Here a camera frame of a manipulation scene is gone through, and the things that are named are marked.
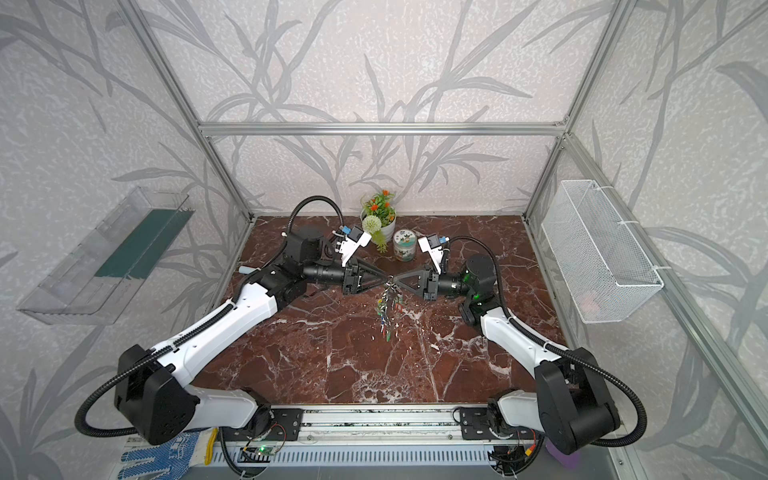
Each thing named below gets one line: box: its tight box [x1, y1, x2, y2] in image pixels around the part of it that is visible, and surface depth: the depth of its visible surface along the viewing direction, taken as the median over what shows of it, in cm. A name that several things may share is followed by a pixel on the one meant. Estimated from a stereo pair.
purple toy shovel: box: [545, 440, 582, 469], surface depth 69 cm
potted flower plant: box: [360, 190, 397, 253], surface depth 104 cm
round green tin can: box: [393, 229, 417, 262], surface depth 104 cm
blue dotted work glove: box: [118, 427, 219, 480], surface depth 71 cm
